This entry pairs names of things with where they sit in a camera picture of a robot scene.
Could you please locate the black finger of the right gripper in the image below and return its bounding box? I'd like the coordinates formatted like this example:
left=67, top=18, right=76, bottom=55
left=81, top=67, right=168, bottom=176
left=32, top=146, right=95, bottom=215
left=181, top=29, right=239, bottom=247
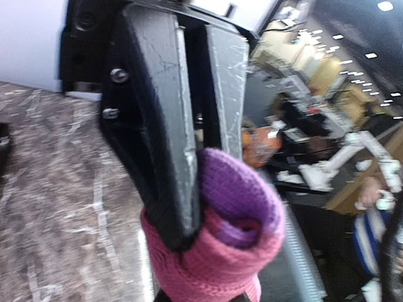
left=99, top=4, right=200, bottom=251

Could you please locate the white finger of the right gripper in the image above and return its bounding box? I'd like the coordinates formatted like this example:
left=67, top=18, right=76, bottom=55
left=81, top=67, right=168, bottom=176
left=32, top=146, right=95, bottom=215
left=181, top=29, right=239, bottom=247
left=204, top=25, right=249, bottom=157

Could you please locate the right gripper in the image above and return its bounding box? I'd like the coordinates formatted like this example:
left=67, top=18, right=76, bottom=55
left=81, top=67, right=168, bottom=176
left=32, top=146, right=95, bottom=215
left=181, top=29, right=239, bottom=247
left=59, top=0, right=130, bottom=94

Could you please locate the maroon striped sock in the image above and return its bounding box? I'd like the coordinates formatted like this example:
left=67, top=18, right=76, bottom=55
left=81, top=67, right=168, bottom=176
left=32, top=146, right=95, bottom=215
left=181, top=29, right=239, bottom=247
left=140, top=148, right=285, bottom=301

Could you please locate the black display case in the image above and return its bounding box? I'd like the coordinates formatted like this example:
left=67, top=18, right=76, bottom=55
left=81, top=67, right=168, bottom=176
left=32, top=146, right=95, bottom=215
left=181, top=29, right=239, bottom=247
left=1, top=122, right=11, bottom=158

